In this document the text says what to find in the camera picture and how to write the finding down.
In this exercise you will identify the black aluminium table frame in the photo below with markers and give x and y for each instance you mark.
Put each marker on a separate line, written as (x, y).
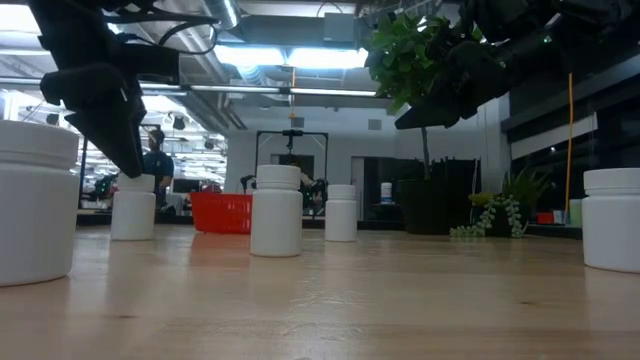
(375, 225)

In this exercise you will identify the black robot station frame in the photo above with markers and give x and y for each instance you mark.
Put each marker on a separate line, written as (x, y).
(82, 175)
(292, 133)

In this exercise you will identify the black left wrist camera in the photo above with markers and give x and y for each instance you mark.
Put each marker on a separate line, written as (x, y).
(80, 87)

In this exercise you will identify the red plastic basket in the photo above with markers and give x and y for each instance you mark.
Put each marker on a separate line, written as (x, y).
(220, 212)

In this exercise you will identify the small red box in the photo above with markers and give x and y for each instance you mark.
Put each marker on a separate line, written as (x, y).
(545, 218)

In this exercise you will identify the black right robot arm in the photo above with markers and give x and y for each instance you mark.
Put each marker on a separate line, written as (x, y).
(575, 20)

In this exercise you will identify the black cabinet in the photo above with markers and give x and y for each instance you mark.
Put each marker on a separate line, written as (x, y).
(465, 190)

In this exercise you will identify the tall green potted plant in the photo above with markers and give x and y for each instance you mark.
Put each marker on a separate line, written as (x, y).
(400, 55)

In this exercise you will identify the pale green cup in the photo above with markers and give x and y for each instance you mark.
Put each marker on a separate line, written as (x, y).
(576, 214)

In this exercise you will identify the white blue-banded canister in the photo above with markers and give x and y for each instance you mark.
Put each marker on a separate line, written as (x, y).
(386, 192)

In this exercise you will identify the person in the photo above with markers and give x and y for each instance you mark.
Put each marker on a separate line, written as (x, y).
(159, 167)

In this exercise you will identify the long linear ceiling light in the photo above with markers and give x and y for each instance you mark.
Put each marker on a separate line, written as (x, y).
(325, 91)

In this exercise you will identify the black background robot arm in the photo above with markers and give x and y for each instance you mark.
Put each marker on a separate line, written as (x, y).
(317, 192)

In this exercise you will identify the grey ceiling box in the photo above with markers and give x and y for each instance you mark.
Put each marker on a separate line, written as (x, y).
(340, 27)

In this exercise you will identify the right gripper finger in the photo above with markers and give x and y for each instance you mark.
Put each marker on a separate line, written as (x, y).
(440, 122)
(435, 109)

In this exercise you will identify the silver ventilation duct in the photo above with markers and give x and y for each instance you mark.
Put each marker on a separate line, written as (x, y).
(220, 12)

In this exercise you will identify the small trailing succulent plant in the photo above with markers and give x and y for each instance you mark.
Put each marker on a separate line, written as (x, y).
(500, 215)

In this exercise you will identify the white plastic pill bottle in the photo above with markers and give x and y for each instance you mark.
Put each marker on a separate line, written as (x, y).
(132, 215)
(35, 210)
(341, 217)
(276, 215)
(612, 225)

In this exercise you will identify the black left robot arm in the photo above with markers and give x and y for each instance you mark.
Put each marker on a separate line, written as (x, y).
(75, 35)

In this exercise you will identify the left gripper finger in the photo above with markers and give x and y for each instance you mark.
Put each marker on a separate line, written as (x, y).
(120, 135)

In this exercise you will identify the grey wall vent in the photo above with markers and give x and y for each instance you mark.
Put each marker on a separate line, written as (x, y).
(297, 122)
(374, 124)

